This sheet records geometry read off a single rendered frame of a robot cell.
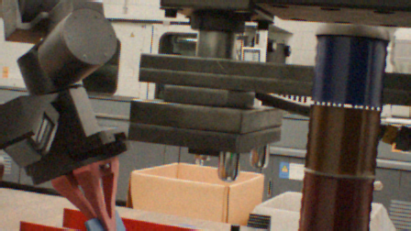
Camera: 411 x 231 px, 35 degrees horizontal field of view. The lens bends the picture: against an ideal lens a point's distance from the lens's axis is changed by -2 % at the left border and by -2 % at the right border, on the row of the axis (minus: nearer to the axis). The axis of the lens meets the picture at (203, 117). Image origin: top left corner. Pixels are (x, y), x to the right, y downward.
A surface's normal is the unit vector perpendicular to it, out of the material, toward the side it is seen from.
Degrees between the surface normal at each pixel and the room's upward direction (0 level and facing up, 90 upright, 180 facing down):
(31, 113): 63
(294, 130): 90
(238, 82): 90
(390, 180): 90
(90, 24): 69
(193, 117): 90
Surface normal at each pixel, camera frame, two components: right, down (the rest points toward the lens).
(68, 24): 0.59, -0.27
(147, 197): -0.47, -0.03
